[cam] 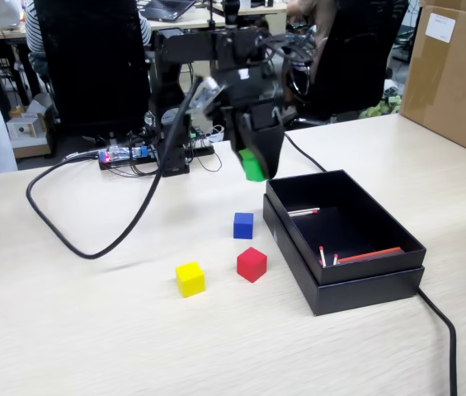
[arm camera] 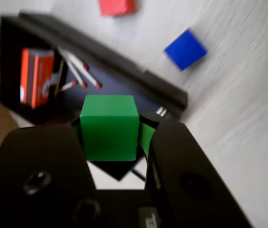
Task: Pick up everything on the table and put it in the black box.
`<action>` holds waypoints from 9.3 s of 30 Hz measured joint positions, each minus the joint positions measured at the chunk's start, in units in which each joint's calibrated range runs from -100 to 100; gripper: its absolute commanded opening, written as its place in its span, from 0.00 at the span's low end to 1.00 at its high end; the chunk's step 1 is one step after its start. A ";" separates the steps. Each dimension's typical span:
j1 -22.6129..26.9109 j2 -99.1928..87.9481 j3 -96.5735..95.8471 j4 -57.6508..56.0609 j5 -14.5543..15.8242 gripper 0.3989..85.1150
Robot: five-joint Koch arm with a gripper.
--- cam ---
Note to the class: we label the black office chair with armrest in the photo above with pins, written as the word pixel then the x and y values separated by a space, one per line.
pixel 360 62

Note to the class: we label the controller board with red LED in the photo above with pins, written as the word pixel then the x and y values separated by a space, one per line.
pixel 117 155

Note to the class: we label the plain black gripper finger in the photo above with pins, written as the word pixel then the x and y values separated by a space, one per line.
pixel 271 148

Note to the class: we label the person in striped shirt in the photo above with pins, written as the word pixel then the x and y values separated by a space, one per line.
pixel 34 24

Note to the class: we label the yellow wooden cube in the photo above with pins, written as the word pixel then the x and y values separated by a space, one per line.
pixel 190 279

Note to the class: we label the black cardboard box tray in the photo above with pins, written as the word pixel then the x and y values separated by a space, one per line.
pixel 364 270

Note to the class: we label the black pole with white rings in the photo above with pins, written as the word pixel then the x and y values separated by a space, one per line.
pixel 231 12

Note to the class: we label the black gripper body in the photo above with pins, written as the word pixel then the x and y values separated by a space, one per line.
pixel 249 90

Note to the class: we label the small wrist camera board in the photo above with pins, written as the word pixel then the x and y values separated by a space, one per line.
pixel 205 95

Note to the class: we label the white paper label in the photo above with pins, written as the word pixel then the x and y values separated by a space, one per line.
pixel 441 26

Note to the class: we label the orange flat matchbox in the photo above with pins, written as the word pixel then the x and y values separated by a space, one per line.
pixel 373 254

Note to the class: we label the small white product carton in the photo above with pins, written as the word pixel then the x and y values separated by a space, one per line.
pixel 26 128

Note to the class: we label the red wooden cube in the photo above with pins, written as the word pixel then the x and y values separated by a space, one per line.
pixel 251 265

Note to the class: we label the red tipped matchstick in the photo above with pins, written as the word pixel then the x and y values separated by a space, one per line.
pixel 335 260
pixel 322 255

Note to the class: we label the seated person in shorts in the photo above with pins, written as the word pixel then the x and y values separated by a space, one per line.
pixel 324 24

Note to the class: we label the long white matchstick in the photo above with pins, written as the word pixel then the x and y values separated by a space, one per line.
pixel 302 213

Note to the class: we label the green paper scraps pile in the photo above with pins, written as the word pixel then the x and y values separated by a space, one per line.
pixel 377 109

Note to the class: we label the black mesh office chair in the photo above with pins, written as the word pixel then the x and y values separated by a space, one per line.
pixel 92 62

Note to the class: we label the open white cardboard carton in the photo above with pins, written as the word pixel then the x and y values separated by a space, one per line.
pixel 34 146

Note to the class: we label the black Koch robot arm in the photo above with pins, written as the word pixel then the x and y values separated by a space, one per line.
pixel 170 82

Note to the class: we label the large brown cardboard box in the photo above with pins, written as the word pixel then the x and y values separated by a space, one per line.
pixel 455 82

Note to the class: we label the black laptop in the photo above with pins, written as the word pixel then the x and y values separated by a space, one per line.
pixel 166 8

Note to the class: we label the black cardboard box lid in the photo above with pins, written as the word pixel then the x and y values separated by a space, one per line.
pixel 364 297

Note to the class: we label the blue wooden cube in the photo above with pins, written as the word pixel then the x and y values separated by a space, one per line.
pixel 243 226

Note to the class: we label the green wooden cube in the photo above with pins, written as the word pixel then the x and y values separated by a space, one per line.
pixel 255 171

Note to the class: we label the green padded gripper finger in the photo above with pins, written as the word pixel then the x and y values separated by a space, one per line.
pixel 241 132

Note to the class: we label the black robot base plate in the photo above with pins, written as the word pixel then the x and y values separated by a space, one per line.
pixel 109 166

